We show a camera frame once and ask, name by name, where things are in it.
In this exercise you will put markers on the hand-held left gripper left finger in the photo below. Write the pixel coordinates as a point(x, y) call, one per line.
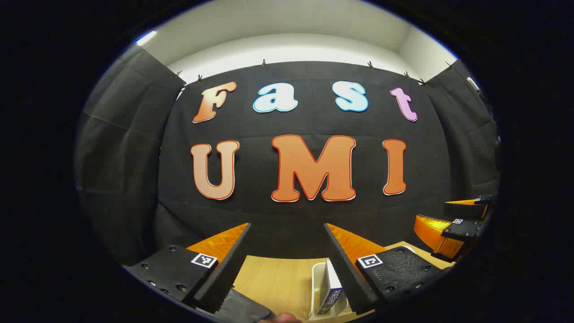
point(228, 269)

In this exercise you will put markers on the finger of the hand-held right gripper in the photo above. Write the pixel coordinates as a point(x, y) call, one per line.
point(462, 231)
point(466, 211)

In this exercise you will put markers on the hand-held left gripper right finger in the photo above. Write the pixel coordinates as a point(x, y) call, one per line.
point(347, 278)

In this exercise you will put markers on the blue cover book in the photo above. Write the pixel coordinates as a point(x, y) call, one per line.
point(331, 297)

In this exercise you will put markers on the white plastic bookshelf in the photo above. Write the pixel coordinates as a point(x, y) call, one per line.
point(315, 291)

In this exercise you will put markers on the grey fabric schoolbag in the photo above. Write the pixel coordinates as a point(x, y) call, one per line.
point(242, 309)

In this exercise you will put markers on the black backdrop cloth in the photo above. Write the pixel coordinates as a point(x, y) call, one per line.
point(291, 215)

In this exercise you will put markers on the row of small cloth clips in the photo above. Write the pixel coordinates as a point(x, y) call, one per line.
point(263, 63)

